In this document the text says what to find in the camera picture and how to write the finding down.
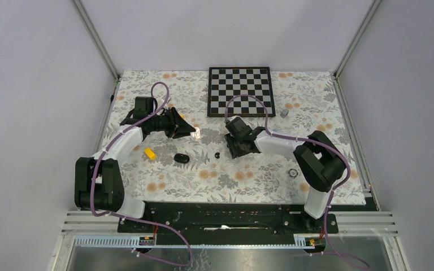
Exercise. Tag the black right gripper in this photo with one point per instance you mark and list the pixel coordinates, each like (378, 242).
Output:
(233, 152)

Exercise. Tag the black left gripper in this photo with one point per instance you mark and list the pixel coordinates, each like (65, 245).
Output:
(178, 126)

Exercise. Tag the white earbud charging case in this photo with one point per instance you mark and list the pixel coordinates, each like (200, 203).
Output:
(197, 133)

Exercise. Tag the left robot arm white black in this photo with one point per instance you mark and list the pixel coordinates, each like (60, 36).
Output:
(98, 180)

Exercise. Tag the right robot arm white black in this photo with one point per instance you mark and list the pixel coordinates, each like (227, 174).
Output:
(320, 162)

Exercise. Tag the black oval earbud case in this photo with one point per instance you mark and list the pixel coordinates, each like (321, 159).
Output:
(181, 158)

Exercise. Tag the yellow block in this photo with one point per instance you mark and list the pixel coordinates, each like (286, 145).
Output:
(150, 153)

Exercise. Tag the floral patterned table mat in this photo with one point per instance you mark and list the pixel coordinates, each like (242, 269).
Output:
(255, 178)

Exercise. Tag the small grey cube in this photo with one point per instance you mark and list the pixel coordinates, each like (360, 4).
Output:
(284, 113)

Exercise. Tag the black white checkerboard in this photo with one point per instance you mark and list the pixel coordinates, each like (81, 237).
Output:
(242, 91)

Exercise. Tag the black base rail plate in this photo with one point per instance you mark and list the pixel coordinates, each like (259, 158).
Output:
(229, 222)

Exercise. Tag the slotted grey cable duct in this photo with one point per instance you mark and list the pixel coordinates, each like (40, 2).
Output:
(294, 242)

